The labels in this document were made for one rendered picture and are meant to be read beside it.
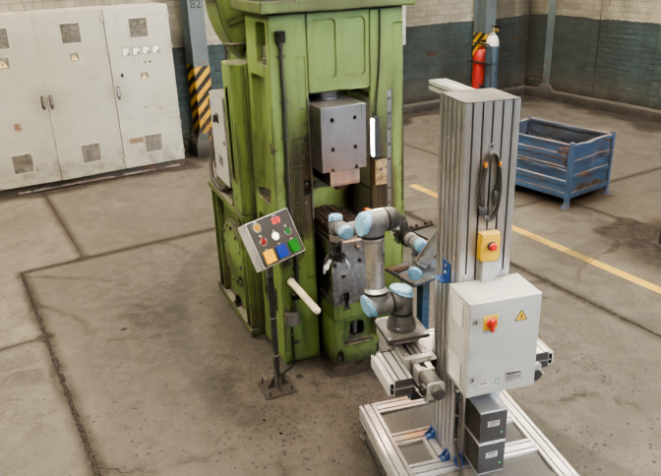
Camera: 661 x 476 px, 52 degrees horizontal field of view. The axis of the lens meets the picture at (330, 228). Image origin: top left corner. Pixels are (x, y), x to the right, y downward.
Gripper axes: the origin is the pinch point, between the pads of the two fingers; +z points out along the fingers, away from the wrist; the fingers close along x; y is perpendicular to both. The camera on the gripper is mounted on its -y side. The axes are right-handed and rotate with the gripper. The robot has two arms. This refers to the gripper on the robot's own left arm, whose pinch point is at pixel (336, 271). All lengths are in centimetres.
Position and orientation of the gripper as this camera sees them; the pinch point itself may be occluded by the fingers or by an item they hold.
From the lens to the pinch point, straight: 383.1
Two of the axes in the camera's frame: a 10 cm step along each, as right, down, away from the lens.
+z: 0.3, 9.3, 3.7
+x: 9.6, -1.3, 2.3
